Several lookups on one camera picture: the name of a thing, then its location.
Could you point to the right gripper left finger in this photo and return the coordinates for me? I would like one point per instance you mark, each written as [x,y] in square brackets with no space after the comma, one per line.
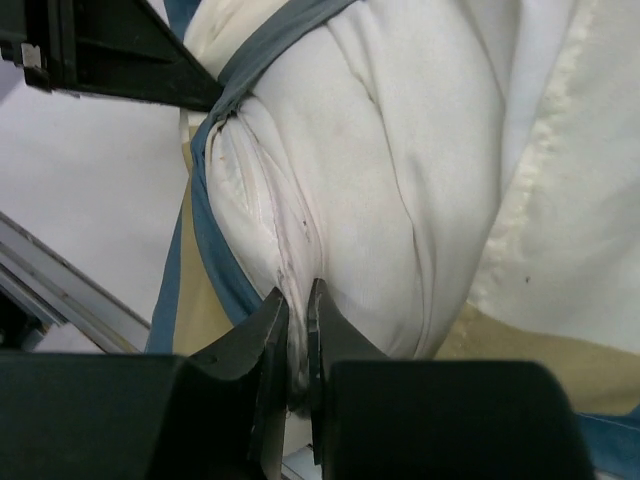
[218,414]

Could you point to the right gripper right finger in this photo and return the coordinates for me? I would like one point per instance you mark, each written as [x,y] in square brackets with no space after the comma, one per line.
[378,418]

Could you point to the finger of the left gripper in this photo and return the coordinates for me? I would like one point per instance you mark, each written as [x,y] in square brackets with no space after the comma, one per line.
[120,49]

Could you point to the blue beige white checked pillowcase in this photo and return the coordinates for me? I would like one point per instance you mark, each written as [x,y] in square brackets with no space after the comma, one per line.
[210,260]

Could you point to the white pillow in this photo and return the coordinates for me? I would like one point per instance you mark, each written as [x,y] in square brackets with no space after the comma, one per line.
[400,175]

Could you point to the aluminium table frame rail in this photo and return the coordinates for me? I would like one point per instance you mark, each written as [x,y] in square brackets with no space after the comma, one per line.
[52,289]

